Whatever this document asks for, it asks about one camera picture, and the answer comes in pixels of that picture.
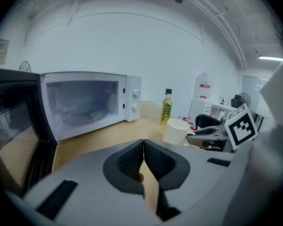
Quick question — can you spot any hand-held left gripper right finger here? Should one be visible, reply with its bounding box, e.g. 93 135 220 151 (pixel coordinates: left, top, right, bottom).
143 139 236 222

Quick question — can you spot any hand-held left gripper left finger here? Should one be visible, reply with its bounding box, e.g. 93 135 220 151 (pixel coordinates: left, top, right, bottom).
23 139 164 226

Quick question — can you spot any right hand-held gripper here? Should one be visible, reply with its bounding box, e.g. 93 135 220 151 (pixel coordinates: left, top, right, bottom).
185 104 259 153

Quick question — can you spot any white paper cup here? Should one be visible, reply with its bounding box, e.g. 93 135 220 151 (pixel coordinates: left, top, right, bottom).
163 118 196 146

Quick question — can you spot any white microwave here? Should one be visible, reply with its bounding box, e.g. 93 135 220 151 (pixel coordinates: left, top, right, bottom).
0 67 142 197

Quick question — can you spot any person's right forearm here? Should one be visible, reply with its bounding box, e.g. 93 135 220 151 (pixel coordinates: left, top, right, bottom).
223 55 283 226

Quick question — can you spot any black office chair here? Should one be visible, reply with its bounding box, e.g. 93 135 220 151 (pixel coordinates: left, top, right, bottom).
195 113 221 130

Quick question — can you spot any white cabinet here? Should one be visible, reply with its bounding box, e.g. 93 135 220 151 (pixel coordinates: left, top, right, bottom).
188 98 213 122

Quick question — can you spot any yellow oil bottle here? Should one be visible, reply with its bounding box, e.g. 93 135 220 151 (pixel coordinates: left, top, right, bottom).
159 88 173 126

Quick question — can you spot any white cylindrical tank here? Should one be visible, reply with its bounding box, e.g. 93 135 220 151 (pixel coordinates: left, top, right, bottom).
194 72 213 100

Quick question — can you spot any black standing fan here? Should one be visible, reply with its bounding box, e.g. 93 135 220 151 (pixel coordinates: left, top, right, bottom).
231 92 251 108

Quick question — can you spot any ceiling tube light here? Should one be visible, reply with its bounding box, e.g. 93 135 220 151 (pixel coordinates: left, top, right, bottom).
258 55 283 62

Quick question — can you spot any wire desk fan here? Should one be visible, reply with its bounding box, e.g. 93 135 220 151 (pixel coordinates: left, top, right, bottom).
18 60 33 72

